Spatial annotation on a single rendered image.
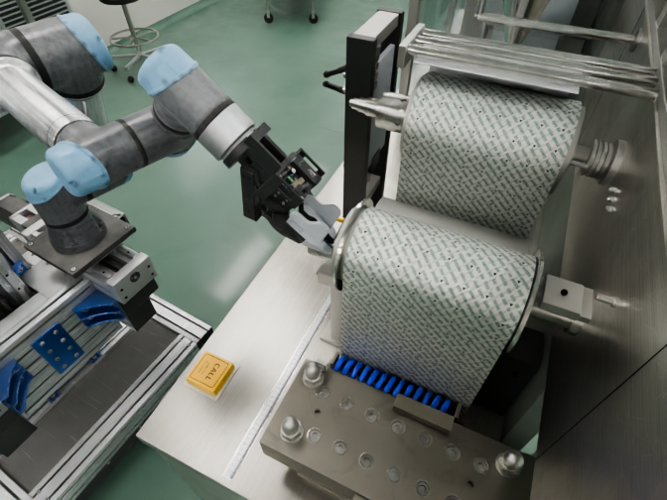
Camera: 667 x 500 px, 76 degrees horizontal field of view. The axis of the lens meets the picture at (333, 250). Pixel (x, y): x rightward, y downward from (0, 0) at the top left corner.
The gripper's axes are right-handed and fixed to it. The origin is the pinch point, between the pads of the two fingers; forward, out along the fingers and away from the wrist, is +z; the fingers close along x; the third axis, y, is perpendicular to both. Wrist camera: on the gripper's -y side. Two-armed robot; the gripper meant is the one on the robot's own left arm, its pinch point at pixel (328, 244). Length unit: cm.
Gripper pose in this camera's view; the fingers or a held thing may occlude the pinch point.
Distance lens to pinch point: 67.4
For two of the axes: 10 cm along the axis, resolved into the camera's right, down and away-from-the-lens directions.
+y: 5.8, -3.1, -7.5
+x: 4.3, -6.6, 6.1
